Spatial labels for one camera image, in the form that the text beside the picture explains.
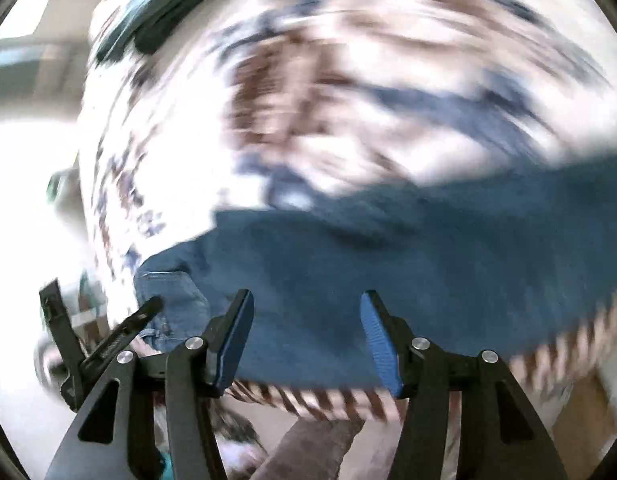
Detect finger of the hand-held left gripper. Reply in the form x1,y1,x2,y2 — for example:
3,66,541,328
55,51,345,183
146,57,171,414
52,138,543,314
39,280,88,412
82,295,164,367

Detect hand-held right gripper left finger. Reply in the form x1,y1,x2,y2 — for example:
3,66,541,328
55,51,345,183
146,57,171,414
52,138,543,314
45,289,255,480

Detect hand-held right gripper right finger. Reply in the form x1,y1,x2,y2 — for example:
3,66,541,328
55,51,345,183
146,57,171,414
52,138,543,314
359,290,570,480

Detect blue denim pants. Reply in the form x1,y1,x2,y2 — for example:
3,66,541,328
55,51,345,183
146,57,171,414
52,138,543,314
133,152,617,397

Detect brown cloth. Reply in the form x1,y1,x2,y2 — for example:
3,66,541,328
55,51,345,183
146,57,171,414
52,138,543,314
266,416,366,480

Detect printed blanket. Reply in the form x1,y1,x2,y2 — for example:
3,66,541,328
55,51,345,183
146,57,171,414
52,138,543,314
77,0,617,423

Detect dark teal cloth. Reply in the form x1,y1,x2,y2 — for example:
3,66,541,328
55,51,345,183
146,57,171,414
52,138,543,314
95,0,225,62

